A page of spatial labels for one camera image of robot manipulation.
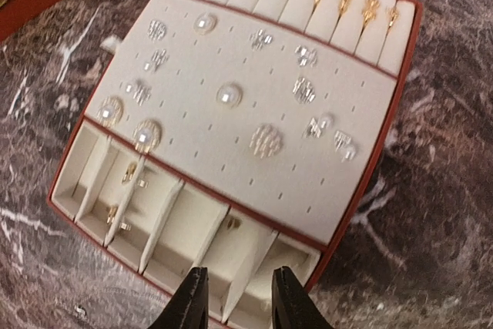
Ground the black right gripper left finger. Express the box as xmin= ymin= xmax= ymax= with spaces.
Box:
xmin=149 ymin=267 xmax=209 ymax=329

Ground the gold ring right roll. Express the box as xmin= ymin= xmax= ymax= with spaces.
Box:
xmin=385 ymin=6 xmax=401 ymax=33

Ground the pearl earring on tray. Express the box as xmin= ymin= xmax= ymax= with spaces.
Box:
xmin=96 ymin=96 xmax=124 ymax=128

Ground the gold bow ring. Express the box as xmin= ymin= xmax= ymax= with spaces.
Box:
xmin=361 ymin=0 xmax=380 ymax=31

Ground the gold ring in slot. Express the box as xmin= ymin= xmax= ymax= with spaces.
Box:
xmin=121 ymin=162 xmax=147 ymax=190

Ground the red jewelry display tray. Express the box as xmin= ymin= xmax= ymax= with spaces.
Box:
xmin=48 ymin=0 xmax=423 ymax=328

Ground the round crystal cluster earring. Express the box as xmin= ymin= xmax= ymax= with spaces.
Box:
xmin=249 ymin=123 xmax=283 ymax=159

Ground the pearl earring centre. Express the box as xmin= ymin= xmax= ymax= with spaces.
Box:
xmin=216 ymin=82 xmax=243 ymax=108

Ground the pearl earring upper left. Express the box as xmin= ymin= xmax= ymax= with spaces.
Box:
xmin=193 ymin=12 xmax=218 ymax=35

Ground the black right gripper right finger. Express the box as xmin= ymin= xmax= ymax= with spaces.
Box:
xmin=271 ymin=266 xmax=334 ymax=329

